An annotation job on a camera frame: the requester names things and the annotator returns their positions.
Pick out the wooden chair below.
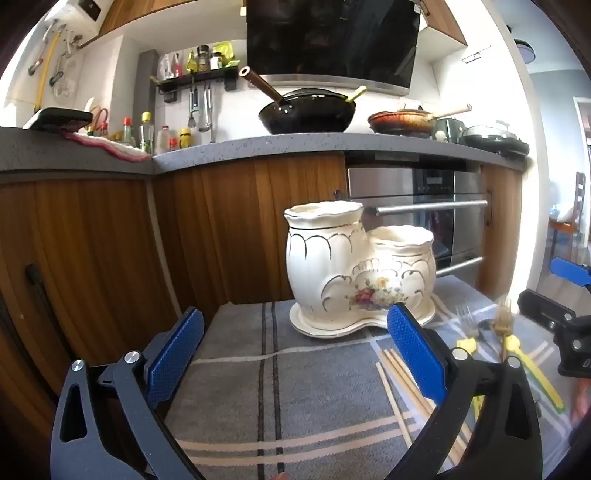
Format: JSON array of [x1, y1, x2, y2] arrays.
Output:
[[549, 172, 586, 259]]

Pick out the hanging metal tongs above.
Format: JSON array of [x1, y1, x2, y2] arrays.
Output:
[[200, 85, 213, 132]]

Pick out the black lidded electric pan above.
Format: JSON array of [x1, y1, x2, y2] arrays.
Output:
[[462, 121, 531, 158]]

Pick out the cream ceramic utensil holder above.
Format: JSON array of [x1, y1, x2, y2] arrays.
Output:
[[283, 200, 437, 340]]

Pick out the black wall shelf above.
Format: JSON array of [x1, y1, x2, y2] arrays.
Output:
[[156, 69, 238, 103]]

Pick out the black flat tray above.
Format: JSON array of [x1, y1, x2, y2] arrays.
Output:
[[22, 107, 93, 134]]

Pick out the yellow gas hose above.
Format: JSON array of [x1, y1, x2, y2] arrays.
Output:
[[34, 32, 61, 114]]

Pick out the gold fork yellow handle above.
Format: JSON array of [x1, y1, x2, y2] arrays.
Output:
[[493, 298, 566, 416]]

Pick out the black wok brown handle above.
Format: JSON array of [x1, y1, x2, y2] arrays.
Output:
[[239, 66, 358, 136]]

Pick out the grey plaid cloth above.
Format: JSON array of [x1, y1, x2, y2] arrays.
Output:
[[161, 277, 578, 480]]

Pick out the wooden upper cabinet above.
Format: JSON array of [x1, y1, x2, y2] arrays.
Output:
[[99, 0, 247, 38], [418, 0, 469, 47]]

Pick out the yellow-green bag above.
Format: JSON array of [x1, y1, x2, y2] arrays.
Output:
[[217, 41, 241, 68]]

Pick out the black range hood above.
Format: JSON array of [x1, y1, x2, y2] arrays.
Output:
[[246, 0, 423, 95]]

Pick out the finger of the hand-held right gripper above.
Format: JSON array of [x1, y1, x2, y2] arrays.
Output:
[[549, 257, 591, 289], [517, 289, 578, 333]]

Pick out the stainless built-in oven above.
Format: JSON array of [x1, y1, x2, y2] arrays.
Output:
[[346, 164, 491, 280]]

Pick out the orange frying pan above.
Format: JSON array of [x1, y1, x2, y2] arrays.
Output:
[[367, 104, 472, 136]]

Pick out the yellow cap oil bottle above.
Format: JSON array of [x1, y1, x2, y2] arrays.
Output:
[[139, 112, 154, 154]]

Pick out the wooden base cabinets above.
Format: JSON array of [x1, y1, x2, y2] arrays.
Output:
[[0, 152, 527, 480]]

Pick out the dark green kitchen appliance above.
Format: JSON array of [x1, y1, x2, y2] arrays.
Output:
[[433, 117, 467, 143]]

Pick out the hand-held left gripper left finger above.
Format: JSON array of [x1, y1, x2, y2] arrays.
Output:
[[50, 307, 206, 480]]

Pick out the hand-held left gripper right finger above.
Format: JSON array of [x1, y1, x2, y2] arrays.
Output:
[[387, 302, 543, 480]]

